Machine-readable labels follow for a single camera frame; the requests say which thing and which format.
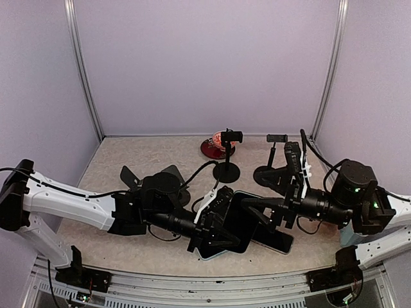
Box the aluminium frame post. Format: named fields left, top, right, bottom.
left=311, top=0, right=349, bottom=142
left=64, top=0, right=105, bottom=143

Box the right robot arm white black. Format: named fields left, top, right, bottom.
left=241, top=159, right=410, bottom=270

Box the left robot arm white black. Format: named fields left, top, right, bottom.
left=1, top=159, right=240, bottom=286

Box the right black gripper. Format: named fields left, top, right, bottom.
left=241, top=166, right=356, bottom=235

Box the black pole stand centre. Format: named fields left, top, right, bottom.
left=213, top=128, right=243, bottom=184

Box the folding phone stand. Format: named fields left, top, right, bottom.
left=120, top=166, right=142, bottom=192
left=159, top=164, right=191, bottom=206

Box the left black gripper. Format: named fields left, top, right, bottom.
left=146, top=207, right=241, bottom=253

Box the red saucer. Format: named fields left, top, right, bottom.
left=200, top=138, right=226, bottom=160

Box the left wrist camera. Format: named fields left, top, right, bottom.
left=193, top=185, right=234, bottom=224

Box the left folding phone stand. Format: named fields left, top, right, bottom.
left=120, top=166, right=142, bottom=192

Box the red patterned teacup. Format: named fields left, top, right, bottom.
left=211, top=129, right=237, bottom=151

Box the front aluminium rail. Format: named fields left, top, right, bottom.
left=22, top=253, right=396, bottom=308

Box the phone lower right pink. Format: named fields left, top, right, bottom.
left=252, top=228, right=294, bottom=254

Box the phone lower left blue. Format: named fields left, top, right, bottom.
left=198, top=249, right=228, bottom=261

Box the left aluminium frame post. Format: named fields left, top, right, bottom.
left=64, top=0, right=105, bottom=143

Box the light blue mug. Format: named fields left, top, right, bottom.
left=340, top=223, right=362, bottom=248

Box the black pole stand clamp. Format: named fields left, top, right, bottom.
left=253, top=134, right=288, bottom=196

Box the phone black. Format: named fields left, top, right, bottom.
left=223, top=191, right=259, bottom=253

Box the right aluminium frame post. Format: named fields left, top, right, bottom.
left=311, top=0, right=349, bottom=142

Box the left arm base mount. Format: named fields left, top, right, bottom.
left=55, top=268, right=112, bottom=293

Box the middle folding phone stand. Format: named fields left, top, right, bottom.
left=159, top=164, right=191, bottom=206

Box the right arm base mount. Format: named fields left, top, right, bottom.
left=306, top=245, right=363, bottom=292

